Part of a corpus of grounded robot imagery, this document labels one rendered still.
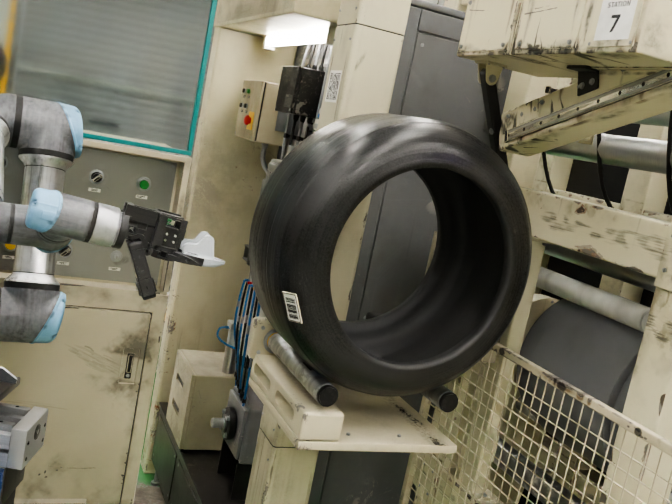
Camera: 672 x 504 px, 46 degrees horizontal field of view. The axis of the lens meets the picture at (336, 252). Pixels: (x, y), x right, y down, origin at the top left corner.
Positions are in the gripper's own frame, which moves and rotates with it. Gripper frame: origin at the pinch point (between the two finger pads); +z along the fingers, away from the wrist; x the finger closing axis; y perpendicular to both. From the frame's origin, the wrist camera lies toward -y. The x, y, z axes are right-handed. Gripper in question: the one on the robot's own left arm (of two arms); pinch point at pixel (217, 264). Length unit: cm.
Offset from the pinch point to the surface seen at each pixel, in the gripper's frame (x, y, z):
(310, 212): -10.9, 15.5, 10.9
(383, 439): -9, -26, 43
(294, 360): 5.5, -17.1, 24.2
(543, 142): 7, 45, 68
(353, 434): -6.8, -26.7, 36.7
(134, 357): 59, -40, 3
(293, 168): 2.0, 22.0, 9.8
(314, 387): -8.4, -17.8, 23.9
